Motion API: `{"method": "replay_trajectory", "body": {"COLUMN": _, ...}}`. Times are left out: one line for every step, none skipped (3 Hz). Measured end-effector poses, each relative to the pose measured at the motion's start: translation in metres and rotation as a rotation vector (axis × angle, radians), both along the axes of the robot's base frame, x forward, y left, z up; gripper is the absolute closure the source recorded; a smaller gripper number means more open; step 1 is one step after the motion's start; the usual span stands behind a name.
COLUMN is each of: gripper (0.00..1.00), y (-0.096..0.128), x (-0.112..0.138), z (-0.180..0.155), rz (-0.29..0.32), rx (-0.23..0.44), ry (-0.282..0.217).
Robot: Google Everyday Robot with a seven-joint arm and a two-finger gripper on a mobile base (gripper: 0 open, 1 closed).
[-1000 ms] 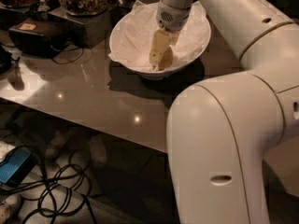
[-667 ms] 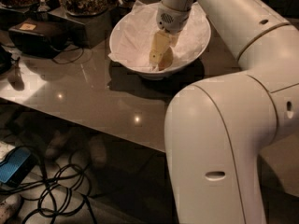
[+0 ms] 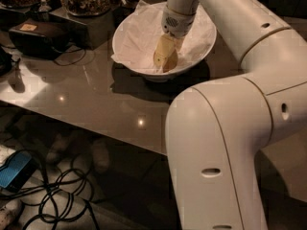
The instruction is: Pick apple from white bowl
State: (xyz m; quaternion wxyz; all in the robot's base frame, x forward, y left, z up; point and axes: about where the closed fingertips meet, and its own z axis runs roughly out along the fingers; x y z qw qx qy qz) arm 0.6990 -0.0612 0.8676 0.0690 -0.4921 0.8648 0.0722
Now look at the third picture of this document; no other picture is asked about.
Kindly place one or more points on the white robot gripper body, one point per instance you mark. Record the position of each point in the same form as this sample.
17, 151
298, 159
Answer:
177, 23

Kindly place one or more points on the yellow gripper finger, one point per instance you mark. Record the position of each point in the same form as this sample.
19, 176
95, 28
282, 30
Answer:
165, 42
178, 43

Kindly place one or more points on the yellow red apple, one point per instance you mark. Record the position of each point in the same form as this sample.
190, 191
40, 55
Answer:
165, 60

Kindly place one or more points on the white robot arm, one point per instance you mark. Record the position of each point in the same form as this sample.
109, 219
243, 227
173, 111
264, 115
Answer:
215, 128

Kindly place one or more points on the white ceramic bowl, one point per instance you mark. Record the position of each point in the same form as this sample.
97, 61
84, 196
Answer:
128, 32

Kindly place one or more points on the white paper napkin liner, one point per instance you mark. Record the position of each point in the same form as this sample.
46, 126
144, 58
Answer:
140, 39

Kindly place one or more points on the dark square stand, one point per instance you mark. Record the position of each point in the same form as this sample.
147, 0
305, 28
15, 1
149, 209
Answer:
87, 32

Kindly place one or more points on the black box with label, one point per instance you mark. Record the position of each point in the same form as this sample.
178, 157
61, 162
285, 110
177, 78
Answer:
40, 39

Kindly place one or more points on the metal serving scoop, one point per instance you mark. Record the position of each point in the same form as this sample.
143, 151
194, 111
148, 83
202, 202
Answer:
44, 7

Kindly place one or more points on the black object at left edge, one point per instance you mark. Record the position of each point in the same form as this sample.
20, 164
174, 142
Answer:
5, 62

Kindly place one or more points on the blue foot pedal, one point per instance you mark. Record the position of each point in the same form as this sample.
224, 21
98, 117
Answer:
16, 170

